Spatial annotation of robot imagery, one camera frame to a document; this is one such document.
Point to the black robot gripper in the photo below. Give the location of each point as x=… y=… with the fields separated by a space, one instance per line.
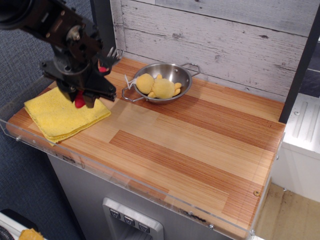
x=75 y=42

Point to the red handled metal fork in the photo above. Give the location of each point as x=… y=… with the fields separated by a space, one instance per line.
x=96 y=81

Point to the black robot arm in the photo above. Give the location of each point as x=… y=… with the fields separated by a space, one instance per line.
x=13 y=14

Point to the folded yellow cloth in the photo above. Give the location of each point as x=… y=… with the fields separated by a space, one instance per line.
x=58 y=118

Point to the small steel pot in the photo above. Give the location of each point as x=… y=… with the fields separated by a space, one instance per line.
x=183 y=73

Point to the yellow plush toy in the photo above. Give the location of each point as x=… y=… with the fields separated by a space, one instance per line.
x=156 y=88

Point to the grey toy fridge cabinet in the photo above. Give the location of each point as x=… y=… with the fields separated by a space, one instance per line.
x=85 y=192

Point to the silver dispenser button panel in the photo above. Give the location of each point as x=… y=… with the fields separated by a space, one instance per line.
x=128 y=224

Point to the clear acrylic table guard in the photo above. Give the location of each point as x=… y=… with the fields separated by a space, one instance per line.
x=206 y=155

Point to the white toy sink counter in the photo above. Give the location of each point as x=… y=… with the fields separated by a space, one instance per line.
x=297 y=164

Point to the dark left vertical post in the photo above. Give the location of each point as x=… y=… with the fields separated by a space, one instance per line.
x=102 y=17

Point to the dark vertical post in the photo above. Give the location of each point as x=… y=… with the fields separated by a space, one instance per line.
x=304 y=62
x=102 y=17

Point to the dark right vertical post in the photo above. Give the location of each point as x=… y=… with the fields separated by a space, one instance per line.
x=304 y=62

